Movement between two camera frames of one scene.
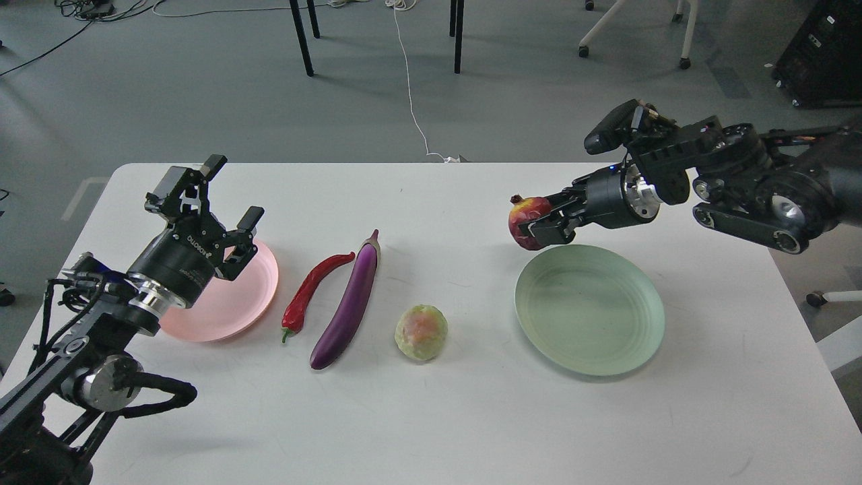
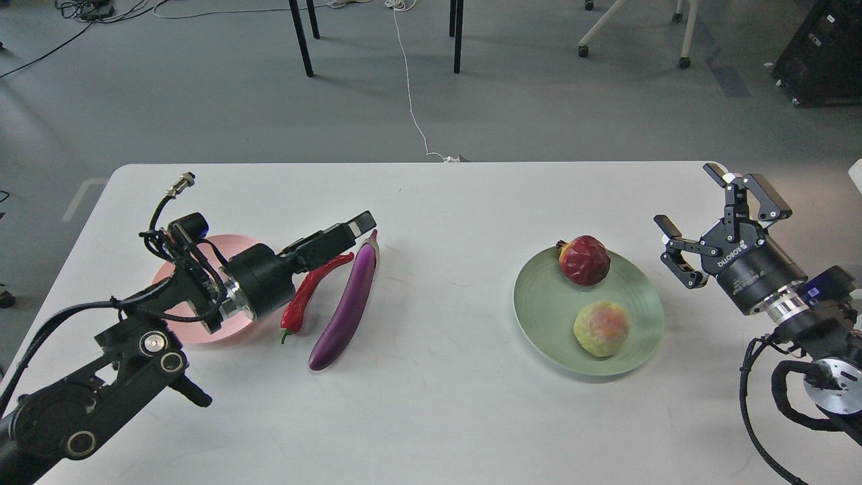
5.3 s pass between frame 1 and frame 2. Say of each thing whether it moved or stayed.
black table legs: stayed
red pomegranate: moved
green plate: stayed
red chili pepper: stayed
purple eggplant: stayed
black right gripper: moved
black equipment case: stayed
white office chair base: stayed
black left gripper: moved
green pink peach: moved
